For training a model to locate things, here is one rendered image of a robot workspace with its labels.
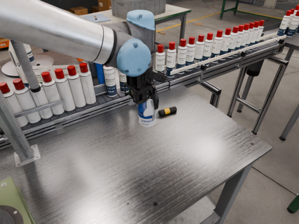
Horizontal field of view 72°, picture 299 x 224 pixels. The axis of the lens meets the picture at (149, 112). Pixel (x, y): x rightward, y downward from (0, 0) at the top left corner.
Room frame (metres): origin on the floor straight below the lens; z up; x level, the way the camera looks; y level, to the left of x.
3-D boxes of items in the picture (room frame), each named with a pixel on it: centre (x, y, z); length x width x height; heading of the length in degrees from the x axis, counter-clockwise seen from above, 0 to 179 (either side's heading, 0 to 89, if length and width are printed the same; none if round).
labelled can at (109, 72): (0.90, 0.19, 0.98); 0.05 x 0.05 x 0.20
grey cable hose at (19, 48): (0.64, 0.42, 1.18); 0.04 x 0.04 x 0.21
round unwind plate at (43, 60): (1.24, 0.78, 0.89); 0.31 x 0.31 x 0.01
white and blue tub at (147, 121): (0.61, 0.01, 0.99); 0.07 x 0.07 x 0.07
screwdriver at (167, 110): (0.79, -0.04, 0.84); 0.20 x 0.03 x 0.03; 114
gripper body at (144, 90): (0.60, 0.03, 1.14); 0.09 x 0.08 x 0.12; 132
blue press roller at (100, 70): (0.93, 0.25, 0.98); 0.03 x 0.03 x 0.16
